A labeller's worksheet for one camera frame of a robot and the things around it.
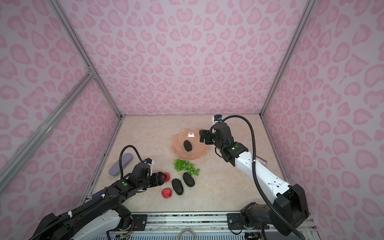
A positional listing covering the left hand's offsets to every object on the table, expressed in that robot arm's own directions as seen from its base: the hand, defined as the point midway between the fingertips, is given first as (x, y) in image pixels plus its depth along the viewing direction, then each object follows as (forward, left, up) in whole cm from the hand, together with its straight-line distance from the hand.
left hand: (163, 175), depth 83 cm
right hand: (+16, -25, +19) cm, 36 cm away
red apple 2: (-9, -3, -1) cm, 10 cm away
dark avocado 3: (-2, -14, -2) cm, 14 cm away
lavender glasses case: (+6, +29, -2) cm, 29 cm away
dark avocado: (+21, -13, -3) cm, 25 cm away
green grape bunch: (+7, -9, -1) cm, 11 cm away
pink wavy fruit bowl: (+18, -20, -3) cm, 27 cm away
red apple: (-1, -3, -1) cm, 3 cm away
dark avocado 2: (-6, -8, 0) cm, 10 cm away
